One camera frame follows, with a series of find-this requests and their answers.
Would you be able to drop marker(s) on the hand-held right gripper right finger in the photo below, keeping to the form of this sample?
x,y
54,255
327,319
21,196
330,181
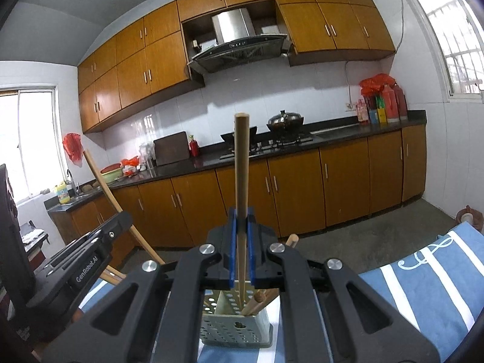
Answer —
x,y
252,249

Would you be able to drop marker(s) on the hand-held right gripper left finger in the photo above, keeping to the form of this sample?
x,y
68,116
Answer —
x,y
232,249

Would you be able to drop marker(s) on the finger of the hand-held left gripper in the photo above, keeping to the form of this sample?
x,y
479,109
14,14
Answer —
x,y
90,268

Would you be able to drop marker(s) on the green perforated chopstick holder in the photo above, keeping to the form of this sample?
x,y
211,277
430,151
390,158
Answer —
x,y
234,332

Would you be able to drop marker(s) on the yellow dish soap bottle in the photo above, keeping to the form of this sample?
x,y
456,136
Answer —
x,y
62,194

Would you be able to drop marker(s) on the green basin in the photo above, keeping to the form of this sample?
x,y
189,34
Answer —
x,y
111,177

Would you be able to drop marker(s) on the metal faucet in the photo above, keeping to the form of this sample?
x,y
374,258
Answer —
x,y
69,176

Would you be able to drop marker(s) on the red basin lid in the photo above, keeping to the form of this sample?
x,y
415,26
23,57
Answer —
x,y
109,168

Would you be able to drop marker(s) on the wooden lower kitchen cabinets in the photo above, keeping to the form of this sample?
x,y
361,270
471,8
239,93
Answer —
x,y
340,185

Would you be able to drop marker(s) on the wooden kitchen cabinets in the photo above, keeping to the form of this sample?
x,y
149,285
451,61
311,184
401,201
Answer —
x,y
132,72
340,185

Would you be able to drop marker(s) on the red bottle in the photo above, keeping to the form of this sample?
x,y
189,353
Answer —
x,y
194,147

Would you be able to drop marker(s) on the gas stove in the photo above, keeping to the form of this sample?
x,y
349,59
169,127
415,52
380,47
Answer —
x,y
287,143

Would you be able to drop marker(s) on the red plastic bags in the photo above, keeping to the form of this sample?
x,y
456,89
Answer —
x,y
130,163

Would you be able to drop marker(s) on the black wok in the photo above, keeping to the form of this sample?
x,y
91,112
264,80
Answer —
x,y
228,137

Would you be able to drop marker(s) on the sliding window over sink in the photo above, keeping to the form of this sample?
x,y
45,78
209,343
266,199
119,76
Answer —
x,y
34,140

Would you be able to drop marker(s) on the dark cutting board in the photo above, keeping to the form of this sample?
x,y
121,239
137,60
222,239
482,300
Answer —
x,y
170,149

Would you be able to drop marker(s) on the hanging red plastic bag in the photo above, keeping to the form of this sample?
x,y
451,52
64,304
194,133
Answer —
x,y
72,147

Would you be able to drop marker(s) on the clear plastic container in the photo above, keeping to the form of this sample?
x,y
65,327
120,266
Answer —
x,y
145,155

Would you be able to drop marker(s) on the steel wok with lid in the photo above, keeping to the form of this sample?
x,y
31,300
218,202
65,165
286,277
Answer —
x,y
285,121

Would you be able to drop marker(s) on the blue white striped tablecloth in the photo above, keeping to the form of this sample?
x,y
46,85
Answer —
x,y
416,302

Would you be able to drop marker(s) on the black kitchen countertop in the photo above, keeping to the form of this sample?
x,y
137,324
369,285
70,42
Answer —
x,y
378,124

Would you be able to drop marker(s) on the wooden upper kitchen cabinets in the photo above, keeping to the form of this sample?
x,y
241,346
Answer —
x,y
132,72

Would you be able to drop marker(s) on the red bag with bottles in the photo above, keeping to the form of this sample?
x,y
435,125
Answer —
x,y
393,98

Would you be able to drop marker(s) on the brown round object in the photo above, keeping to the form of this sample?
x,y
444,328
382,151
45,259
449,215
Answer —
x,y
470,219

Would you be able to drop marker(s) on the steel range hood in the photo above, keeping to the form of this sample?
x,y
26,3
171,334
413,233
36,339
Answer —
x,y
234,26

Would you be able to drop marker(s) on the barred window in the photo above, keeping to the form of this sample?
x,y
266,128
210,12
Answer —
x,y
453,45

